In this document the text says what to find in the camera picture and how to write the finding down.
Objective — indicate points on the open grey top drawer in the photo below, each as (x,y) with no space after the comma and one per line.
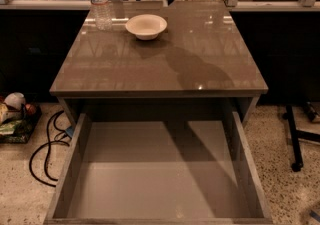
(188,170)

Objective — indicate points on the white ceramic bowl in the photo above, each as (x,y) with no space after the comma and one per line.
(146,26)

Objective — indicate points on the clear plastic water bottle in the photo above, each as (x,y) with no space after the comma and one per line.
(102,14)

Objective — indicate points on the black rolling stand base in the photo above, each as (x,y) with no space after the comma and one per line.
(296,135)

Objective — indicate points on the pile of items on floor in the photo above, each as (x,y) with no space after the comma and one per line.
(18,118)

